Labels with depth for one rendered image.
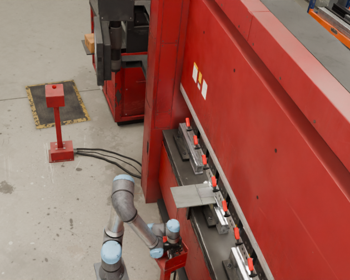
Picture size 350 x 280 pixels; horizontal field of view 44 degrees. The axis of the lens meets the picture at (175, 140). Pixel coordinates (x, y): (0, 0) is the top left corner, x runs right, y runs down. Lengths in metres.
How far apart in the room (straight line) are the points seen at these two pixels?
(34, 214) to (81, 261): 0.67
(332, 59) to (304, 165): 0.42
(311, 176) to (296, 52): 0.49
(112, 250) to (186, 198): 0.61
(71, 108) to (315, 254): 3.94
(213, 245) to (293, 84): 1.37
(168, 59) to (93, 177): 1.67
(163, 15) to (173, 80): 0.53
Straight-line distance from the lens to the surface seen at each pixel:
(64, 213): 4.11
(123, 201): 2.28
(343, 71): 1.76
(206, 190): 2.93
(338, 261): 1.69
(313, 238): 1.80
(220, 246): 2.81
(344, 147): 1.51
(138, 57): 3.85
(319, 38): 1.97
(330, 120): 1.56
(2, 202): 4.30
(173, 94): 3.39
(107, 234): 2.63
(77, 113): 5.20
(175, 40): 3.15
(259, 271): 2.33
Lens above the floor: 3.08
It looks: 39 degrees down
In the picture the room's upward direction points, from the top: 6 degrees clockwise
